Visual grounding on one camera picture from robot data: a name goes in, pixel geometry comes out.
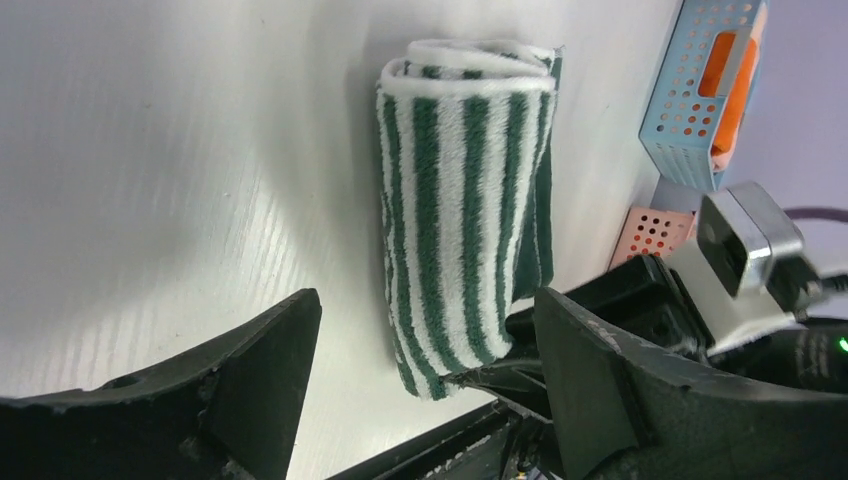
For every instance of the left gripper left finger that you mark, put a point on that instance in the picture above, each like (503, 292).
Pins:
(228, 408)

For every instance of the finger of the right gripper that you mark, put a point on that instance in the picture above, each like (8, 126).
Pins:
(519, 383)

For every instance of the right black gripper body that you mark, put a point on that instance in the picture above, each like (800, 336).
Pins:
(644, 297)

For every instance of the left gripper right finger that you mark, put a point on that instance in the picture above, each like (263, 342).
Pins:
(625, 408)

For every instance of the green white striped towel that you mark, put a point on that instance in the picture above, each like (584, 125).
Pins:
(464, 131)

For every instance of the pink plastic basket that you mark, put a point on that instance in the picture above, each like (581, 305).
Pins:
(652, 232)

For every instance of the orange rolled towel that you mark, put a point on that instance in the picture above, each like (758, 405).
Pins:
(732, 93)

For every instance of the blue plastic basket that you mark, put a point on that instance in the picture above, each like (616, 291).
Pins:
(679, 125)

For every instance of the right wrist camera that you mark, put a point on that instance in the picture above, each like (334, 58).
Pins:
(745, 269)

